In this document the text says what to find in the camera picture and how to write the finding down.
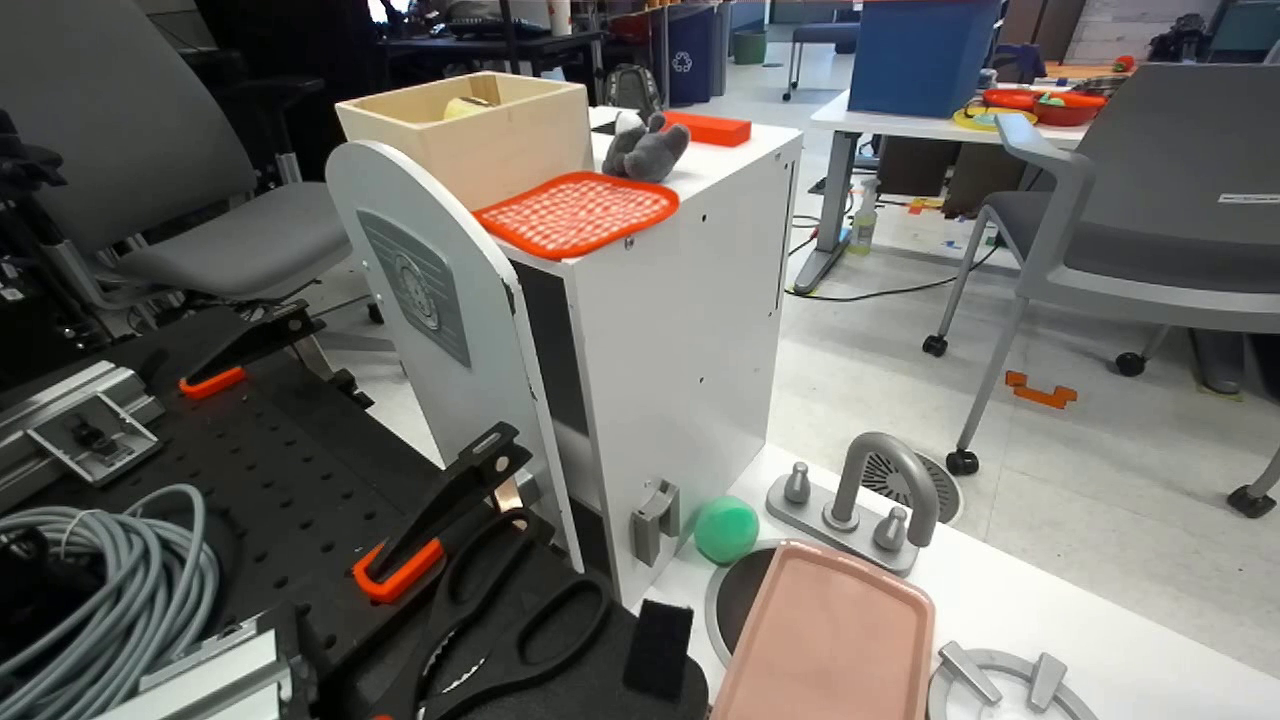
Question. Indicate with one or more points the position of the white toy kitchen cabinet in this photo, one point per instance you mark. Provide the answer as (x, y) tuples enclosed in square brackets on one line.
[(664, 347)]

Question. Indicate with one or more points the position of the grey toy faucet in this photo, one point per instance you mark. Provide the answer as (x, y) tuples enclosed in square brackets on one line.
[(873, 466)]

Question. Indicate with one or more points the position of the light wooden box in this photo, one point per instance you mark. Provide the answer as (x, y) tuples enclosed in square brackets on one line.
[(493, 147)]

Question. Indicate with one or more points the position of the grey toy burner grate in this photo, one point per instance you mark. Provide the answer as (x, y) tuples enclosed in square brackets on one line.
[(1005, 680)]

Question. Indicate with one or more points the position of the white toy stove counter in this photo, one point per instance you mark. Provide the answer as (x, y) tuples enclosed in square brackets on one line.
[(1066, 626)]

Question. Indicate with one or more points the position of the orange checkered plastic tray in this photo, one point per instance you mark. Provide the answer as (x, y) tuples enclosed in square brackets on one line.
[(578, 212)]

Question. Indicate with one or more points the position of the green ball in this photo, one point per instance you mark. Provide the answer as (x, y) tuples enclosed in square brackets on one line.
[(726, 530)]

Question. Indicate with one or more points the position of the orange rectangular block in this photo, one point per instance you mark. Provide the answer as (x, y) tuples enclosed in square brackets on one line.
[(710, 130)]

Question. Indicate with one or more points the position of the clear spray bottle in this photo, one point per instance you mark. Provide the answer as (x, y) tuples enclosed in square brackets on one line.
[(867, 222)]

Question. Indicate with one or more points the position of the black foam block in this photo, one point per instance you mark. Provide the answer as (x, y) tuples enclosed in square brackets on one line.
[(658, 648)]

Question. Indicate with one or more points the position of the pink plastic tray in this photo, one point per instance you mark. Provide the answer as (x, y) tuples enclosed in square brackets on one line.
[(824, 643)]

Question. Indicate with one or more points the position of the white office table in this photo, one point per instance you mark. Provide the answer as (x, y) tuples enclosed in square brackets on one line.
[(906, 127)]

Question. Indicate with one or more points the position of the black perforated board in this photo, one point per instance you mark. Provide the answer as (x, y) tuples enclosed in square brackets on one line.
[(293, 482)]

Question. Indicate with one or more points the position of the blue storage bin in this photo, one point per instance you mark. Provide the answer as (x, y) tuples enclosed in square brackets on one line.
[(923, 55)]

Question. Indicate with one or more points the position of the red tray with items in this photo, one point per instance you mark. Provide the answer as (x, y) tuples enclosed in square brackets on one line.
[(1047, 104)]

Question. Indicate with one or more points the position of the grey office chair with armrest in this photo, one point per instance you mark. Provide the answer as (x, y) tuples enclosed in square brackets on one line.
[(1161, 202)]

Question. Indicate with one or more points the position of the aluminium extrusion rail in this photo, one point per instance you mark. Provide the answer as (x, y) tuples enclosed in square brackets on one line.
[(55, 413)]

